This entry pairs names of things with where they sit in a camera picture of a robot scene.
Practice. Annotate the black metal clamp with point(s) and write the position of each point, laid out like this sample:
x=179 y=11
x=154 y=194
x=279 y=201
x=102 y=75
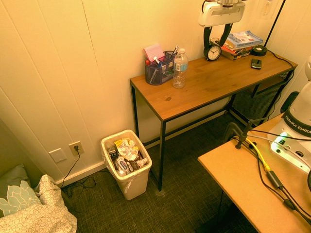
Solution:
x=243 y=136

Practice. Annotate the blue white marker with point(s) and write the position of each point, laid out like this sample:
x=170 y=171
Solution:
x=158 y=61

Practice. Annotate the red pen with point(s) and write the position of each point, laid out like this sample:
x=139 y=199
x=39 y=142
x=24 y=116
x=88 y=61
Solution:
x=147 y=62

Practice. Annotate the clear plastic water bottle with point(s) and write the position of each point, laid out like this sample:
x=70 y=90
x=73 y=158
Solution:
x=180 y=70

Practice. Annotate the beige plastic trash bin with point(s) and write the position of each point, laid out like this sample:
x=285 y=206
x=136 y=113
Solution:
x=134 y=182

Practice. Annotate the grey pillow with teal flower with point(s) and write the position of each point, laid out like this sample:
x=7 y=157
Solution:
x=17 y=196

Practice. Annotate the red spine book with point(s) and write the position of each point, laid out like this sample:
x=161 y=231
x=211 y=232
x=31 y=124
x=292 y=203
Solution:
x=240 y=49

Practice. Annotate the black alarm clock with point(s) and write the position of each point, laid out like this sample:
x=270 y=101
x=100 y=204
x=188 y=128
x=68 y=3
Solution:
x=214 y=52

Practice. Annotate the yellow white snack bag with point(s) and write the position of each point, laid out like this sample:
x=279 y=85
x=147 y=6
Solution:
x=126 y=148

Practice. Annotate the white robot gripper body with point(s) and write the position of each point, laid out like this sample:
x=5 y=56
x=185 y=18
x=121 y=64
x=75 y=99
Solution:
x=219 y=12

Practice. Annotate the beige blank wall plate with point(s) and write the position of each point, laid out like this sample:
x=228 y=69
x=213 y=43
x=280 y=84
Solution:
x=57 y=155

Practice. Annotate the yellow black book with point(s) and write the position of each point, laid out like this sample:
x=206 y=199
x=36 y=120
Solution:
x=234 y=55

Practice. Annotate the blue paperback book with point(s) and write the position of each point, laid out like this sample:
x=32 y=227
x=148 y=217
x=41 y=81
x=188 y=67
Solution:
x=244 y=38

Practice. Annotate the wooden desk with black frame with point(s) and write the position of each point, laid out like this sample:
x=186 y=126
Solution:
x=213 y=80

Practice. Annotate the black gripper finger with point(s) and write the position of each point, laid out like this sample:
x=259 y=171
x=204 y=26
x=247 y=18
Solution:
x=207 y=36
x=226 y=34

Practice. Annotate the silver metal can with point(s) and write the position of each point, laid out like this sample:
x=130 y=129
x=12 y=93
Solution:
x=122 y=172

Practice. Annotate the light wooden robot table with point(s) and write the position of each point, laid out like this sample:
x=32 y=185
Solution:
x=238 y=179

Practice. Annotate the black grey plastic trash piece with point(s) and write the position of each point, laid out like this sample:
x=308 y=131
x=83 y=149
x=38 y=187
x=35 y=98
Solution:
x=112 y=153

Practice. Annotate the white circle pattern blanket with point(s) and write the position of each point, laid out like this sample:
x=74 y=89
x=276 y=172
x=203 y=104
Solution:
x=43 y=213

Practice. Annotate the black lamp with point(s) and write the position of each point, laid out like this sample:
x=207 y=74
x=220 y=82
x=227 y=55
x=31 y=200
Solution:
x=259 y=50

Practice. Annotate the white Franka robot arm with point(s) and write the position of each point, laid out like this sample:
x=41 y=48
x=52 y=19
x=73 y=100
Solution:
x=299 y=109

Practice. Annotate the clear wall night light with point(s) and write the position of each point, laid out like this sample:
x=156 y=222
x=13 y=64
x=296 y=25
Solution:
x=266 y=9

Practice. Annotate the blue mesh desk organizer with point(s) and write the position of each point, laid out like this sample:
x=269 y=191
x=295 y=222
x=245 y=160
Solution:
x=158 y=72

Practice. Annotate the pink index card pad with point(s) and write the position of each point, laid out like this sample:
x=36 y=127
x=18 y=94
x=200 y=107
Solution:
x=154 y=50

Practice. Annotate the brown chocolate wrapper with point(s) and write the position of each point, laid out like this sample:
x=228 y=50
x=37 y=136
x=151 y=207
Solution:
x=136 y=159

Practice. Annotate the black marker with silver cap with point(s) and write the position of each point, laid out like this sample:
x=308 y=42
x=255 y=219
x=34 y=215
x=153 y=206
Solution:
x=176 y=49

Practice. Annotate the beige wall outlet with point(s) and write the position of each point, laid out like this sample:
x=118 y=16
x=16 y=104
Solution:
x=76 y=148

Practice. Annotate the crumpled white tissue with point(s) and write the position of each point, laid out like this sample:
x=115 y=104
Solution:
x=142 y=162

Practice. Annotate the black mobile phone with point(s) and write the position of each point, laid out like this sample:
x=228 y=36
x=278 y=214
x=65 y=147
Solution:
x=256 y=63

